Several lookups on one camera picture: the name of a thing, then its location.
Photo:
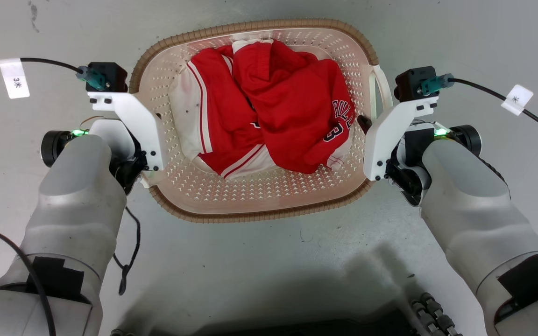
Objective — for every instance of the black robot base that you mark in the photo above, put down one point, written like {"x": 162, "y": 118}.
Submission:
{"x": 297, "y": 326}

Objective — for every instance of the right white camera mount bracket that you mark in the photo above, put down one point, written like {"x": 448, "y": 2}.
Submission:
{"x": 385, "y": 140}

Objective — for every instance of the left white camera mount bracket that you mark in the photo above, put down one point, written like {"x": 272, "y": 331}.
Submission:
{"x": 138, "y": 126}

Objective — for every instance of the red basketball jersey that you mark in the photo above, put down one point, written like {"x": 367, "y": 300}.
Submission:
{"x": 292, "y": 107}

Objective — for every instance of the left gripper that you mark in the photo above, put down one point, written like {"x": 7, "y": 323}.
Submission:
{"x": 129, "y": 163}

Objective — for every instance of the left black wrist camera box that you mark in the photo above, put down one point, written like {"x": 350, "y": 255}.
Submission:
{"x": 110, "y": 75}

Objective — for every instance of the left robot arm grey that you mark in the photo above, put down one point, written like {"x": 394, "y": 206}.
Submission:
{"x": 75, "y": 224}

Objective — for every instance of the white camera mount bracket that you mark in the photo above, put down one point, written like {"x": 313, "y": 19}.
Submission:
{"x": 138, "y": 126}
{"x": 385, "y": 140}

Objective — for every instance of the right black wrist camera box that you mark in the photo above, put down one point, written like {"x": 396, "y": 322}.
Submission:
{"x": 414, "y": 84}

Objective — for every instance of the cream laundry basket brown rim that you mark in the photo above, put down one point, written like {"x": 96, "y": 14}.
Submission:
{"x": 259, "y": 196}

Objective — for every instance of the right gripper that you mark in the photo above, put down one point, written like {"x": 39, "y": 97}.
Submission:
{"x": 411, "y": 163}

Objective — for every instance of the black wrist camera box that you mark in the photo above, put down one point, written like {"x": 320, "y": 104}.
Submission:
{"x": 110, "y": 75}
{"x": 414, "y": 84}

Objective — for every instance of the white red-striped jersey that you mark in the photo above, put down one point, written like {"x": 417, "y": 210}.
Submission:
{"x": 213, "y": 126}

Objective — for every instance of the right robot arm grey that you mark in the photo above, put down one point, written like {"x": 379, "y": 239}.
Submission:
{"x": 474, "y": 219}

